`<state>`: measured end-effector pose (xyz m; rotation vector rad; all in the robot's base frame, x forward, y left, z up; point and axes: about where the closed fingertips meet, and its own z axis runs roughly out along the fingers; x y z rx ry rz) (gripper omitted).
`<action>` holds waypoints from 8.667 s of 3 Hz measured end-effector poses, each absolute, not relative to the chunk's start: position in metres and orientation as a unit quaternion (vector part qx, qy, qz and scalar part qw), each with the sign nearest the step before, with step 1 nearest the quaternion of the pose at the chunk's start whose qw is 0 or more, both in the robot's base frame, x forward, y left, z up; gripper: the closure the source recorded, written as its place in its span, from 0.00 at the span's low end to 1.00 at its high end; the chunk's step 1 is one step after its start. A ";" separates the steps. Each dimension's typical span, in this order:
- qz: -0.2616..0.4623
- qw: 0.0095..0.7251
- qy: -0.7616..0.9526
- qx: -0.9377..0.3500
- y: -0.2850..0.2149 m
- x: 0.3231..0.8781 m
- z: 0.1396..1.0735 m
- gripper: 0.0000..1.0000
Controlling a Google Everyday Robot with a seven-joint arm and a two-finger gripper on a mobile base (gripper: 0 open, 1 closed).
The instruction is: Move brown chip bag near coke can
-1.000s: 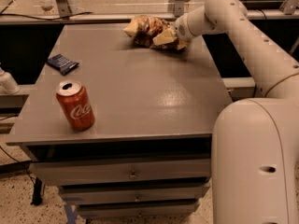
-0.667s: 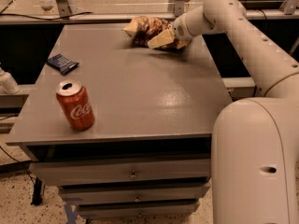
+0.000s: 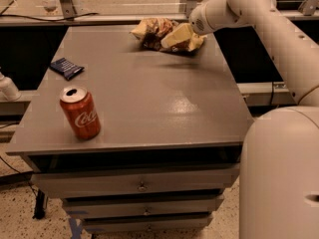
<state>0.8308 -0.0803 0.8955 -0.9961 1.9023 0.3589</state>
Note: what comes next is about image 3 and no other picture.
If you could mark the white pipe at left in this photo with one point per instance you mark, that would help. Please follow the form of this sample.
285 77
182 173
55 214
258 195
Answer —
8 88

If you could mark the middle grey drawer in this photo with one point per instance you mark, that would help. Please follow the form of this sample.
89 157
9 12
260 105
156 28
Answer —
144 206

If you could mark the red coke can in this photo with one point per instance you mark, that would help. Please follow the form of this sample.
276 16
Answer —
78 106

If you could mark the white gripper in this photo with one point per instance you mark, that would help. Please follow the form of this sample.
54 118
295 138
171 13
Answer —
200 21

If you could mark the grey drawer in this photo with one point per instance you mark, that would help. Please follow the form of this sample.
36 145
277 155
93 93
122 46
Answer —
119 182
150 223
144 206

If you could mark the metal frame rail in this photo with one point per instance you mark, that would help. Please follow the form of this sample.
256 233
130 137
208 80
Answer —
82 20

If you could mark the top grey drawer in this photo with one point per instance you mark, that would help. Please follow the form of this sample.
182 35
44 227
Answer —
119 182

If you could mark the blue snack packet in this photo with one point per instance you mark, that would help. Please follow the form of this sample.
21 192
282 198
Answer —
66 68

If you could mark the brown chip bag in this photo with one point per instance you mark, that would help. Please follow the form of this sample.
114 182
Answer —
151 31

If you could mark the bottom grey drawer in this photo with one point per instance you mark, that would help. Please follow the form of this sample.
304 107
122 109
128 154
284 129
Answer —
150 223

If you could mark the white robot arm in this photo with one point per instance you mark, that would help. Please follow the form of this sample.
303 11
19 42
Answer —
279 167

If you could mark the grey drawer cabinet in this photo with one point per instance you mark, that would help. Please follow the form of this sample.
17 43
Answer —
156 110

